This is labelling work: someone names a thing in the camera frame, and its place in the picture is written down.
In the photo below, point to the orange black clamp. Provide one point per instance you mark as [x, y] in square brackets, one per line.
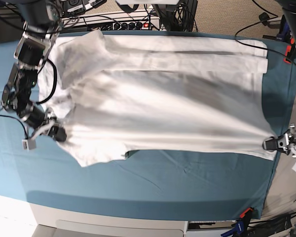
[247, 215]
[290, 53]

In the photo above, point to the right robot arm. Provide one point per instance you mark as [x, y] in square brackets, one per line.
[43, 23]

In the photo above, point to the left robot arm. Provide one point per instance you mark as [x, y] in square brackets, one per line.
[289, 10]

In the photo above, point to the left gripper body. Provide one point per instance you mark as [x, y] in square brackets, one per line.
[292, 143]

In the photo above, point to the blue clamp top right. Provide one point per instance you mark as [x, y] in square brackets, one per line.
[279, 23]

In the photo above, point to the black caster wheel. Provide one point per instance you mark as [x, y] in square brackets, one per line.
[264, 17]

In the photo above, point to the blue clamp bottom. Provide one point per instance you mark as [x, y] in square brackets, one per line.
[238, 230]

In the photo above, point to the blue clamp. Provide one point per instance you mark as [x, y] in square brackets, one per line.
[279, 23]
[238, 230]

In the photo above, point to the orange black bottom clamp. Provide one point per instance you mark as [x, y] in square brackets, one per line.
[247, 215]

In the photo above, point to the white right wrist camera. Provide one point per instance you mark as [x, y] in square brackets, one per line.
[28, 144]

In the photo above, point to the white T-shirt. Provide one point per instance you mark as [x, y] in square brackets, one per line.
[119, 93]

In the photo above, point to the orange black right clamp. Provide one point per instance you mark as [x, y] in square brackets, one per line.
[290, 53]

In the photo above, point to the black power strip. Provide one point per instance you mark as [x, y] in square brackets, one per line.
[124, 26]

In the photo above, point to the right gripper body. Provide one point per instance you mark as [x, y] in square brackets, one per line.
[42, 123]

